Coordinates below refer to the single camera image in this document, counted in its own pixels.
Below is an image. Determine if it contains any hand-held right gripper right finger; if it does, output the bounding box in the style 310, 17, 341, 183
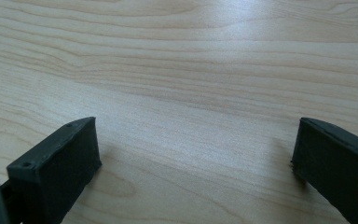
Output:
291, 117, 358, 224

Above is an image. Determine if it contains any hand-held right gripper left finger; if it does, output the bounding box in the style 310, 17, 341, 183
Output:
0, 116, 103, 224

